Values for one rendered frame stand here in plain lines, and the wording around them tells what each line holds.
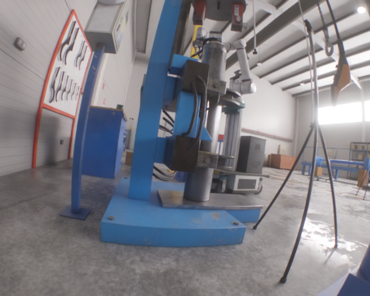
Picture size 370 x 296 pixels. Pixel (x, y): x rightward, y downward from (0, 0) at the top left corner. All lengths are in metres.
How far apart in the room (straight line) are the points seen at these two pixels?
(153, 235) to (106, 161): 1.69
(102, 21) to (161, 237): 1.34
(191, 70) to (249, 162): 1.79
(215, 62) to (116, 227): 1.36
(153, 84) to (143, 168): 0.62
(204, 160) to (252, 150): 1.61
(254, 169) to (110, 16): 2.46
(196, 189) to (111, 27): 1.28
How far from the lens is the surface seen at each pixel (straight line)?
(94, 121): 2.55
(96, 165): 2.55
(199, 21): 1.93
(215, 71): 1.51
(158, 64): 1.44
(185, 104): 1.09
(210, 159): 1.10
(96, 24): 1.30
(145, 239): 1.00
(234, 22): 1.88
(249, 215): 1.58
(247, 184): 2.55
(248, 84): 2.41
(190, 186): 1.41
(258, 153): 2.71
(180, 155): 1.03
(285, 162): 13.80
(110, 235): 1.00
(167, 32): 1.60
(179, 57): 1.32
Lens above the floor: 0.54
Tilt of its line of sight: level
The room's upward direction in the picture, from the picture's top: 8 degrees clockwise
